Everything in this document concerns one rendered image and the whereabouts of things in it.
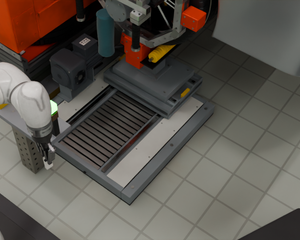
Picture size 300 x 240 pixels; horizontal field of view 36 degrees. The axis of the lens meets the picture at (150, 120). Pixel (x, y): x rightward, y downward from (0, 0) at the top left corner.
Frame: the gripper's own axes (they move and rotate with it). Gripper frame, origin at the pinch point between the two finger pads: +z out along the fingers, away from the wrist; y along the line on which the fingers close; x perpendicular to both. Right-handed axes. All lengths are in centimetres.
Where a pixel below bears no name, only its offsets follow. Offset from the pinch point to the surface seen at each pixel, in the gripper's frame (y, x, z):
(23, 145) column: -46, 11, 43
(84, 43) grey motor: -66, 72, 23
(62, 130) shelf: -24.1, 22.9, 21.2
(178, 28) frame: -11, 86, -12
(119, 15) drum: -33, 69, -17
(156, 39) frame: -23, 85, 0
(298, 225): 81, 70, 33
